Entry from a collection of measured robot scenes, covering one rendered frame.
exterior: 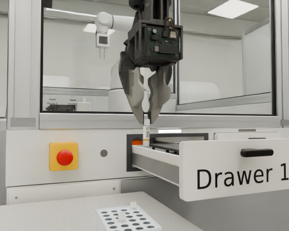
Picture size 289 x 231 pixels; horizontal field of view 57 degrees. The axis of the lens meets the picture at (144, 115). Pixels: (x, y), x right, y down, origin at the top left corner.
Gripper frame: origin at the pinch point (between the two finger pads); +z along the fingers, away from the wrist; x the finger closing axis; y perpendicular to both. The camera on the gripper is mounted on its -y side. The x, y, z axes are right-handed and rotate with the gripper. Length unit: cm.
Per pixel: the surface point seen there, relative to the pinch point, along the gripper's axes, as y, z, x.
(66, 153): -26.4, 8.9, -11.4
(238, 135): -34, 5, 47
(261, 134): -34, 5, 58
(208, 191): -0.8, 14.1, 13.2
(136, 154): -30.6, 10.3, 8.3
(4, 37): -365, -116, -76
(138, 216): -3.7, 18.2, 0.1
